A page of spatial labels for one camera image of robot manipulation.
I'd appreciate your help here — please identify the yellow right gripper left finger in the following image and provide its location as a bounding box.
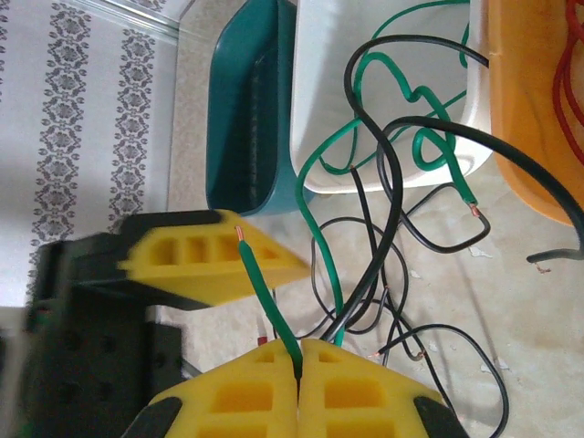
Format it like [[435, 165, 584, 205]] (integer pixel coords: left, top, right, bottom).
[[120, 339, 301, 438]]

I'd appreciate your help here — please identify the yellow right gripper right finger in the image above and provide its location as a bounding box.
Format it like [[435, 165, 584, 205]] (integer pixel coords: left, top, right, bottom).
[[298, 338, 471, 438]]

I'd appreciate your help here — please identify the thick green cable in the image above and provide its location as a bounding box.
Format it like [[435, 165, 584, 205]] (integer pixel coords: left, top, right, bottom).
[[235, 49, 480, 382]]

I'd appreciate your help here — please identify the thin black cable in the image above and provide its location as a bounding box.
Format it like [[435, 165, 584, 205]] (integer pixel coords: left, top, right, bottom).
[[367, 322, 510, 434], [309, 166, 492, 357]]

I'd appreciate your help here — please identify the thin green cable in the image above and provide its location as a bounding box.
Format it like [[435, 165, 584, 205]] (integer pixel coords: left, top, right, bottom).
[[371, 0, 472, 69]]

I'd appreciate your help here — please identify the red cable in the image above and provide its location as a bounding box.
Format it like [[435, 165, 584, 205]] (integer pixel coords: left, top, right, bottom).
[[551, 0, 584, 166]]

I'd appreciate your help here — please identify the teal plastic bin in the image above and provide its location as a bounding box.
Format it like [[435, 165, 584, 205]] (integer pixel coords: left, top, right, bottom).
[[204, 0, 316, 218]]

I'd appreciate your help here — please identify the white plastic bin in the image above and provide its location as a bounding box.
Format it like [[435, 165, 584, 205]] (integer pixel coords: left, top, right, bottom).
[[287, 0, 495, 195]]

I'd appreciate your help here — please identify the orange plastic bin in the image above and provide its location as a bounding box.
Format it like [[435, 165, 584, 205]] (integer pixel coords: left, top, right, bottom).
[[487, 0, 584, 227]]

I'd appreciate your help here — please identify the aluminium frame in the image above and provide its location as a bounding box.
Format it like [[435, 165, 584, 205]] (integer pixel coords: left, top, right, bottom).
[[81, 0, 195, 37]]

